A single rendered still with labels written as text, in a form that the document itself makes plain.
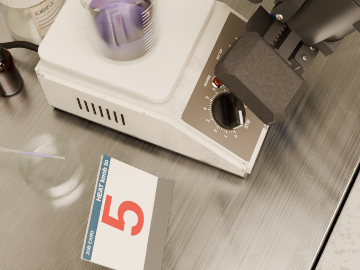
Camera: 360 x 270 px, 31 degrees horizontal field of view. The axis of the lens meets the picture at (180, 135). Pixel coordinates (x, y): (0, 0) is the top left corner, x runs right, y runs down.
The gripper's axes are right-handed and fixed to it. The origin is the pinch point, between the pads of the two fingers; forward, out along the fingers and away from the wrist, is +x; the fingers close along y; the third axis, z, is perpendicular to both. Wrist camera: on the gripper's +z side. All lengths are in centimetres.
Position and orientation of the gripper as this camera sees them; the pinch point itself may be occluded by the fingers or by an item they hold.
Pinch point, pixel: (269, 37)
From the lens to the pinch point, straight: 55.6
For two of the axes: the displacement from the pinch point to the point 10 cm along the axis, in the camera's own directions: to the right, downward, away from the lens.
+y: -5.4, 7.1, -4.5
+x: -4.5, 2.2, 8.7
